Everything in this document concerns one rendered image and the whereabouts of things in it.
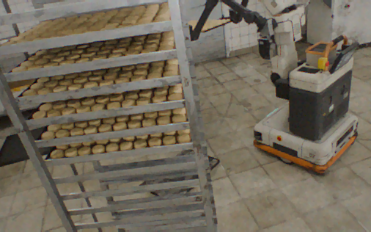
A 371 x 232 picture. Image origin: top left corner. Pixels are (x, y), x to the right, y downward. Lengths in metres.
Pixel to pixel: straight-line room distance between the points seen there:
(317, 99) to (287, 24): 0.58
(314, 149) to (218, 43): 3.04
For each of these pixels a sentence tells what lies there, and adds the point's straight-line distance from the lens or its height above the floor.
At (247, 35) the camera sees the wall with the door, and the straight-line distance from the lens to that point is 5.24.
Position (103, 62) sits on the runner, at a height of 1.42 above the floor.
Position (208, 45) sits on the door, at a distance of 5.06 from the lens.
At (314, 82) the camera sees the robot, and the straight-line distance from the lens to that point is 2.27.
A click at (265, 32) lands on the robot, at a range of 2.40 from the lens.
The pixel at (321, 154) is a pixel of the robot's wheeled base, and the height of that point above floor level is 0.24.
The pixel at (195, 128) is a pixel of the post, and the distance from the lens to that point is 1.10.
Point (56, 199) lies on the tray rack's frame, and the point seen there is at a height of 0.89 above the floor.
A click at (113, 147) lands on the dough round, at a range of 1.27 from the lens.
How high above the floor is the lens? 1.71
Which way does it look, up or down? 29 degrees down
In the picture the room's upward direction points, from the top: 9 degrees counter-clockwise
